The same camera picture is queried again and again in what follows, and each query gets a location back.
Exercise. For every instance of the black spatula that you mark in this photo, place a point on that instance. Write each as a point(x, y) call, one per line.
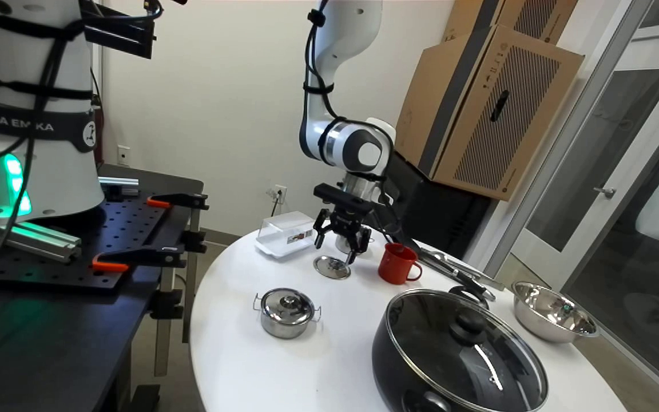
point(469, 281)

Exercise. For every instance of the small round steel lid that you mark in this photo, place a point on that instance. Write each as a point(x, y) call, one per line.
point(331, 269)

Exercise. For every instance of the white glass door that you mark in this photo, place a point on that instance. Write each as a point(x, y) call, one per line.
point(596, 138)

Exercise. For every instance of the small steel pot lid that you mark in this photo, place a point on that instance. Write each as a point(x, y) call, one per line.
point(276, 307)

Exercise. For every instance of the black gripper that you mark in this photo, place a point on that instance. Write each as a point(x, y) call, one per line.
point(349, 218)

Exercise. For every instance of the small steel pot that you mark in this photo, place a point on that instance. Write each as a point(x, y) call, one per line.
point(287, 329)

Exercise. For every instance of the white wall outlet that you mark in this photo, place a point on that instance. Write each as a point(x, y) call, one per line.
point(279, 191)
point(124, 154)

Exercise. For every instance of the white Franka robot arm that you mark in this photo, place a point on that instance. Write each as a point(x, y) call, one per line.
point(40, 175)

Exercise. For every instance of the red mug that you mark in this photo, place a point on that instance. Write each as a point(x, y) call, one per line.
point(396, 263)

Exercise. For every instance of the black stereo camera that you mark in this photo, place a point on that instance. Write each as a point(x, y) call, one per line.
point(120, 32)

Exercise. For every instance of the steel mixing bowl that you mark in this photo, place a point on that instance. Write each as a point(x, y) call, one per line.
point(554, 315)

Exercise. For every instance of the small cardboard box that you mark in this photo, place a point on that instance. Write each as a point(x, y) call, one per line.
point(537, 14)

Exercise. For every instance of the glass pot lid black knob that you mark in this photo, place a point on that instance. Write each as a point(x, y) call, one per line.
point(436, 329)

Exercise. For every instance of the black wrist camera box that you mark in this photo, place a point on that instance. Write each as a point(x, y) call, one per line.
point(345, 197)

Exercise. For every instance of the white rectangular lid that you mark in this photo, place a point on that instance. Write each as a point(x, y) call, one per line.
point(276, 254)

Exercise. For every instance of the black perforated workbench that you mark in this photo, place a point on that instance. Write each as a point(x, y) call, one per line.
point(40, 352)

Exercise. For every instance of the large cardboard box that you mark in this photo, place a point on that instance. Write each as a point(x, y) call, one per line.
point(498, 116)

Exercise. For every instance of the large black cooking pot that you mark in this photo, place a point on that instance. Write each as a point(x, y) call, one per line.
point(382, 366)

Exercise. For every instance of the aluminium extrusion rail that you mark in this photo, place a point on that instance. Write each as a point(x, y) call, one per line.
point(40, 242)

